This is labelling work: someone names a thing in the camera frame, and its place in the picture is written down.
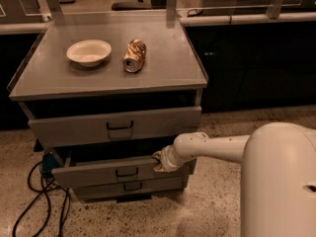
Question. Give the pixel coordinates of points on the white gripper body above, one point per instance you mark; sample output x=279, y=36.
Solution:
x=167, y=161

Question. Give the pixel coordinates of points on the grey drawer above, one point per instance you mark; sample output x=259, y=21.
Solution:
x=105, y=172
x=79, y=130
x=131, y=188

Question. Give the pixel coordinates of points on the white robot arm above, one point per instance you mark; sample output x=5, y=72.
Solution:
x=278, y=175

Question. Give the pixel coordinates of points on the grey bottom drawer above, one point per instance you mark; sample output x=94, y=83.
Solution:
x=131, y=188

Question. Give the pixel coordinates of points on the grey drawer cabinet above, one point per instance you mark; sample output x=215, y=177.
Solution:
x=52, y=86

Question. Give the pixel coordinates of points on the grey top drawer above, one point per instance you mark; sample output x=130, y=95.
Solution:
x=79, y=130

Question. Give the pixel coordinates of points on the crushed gold can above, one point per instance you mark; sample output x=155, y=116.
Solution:
x=134, y=57

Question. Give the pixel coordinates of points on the blue power box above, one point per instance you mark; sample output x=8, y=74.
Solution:
x=49, y=162

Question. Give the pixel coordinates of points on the white bowl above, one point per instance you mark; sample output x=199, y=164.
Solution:
x=89, y=53

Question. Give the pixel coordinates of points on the dark counter cabinet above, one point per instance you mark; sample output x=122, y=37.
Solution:
x=253, y=66

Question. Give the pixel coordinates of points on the black office chair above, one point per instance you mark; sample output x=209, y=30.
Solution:
x=139, y=5

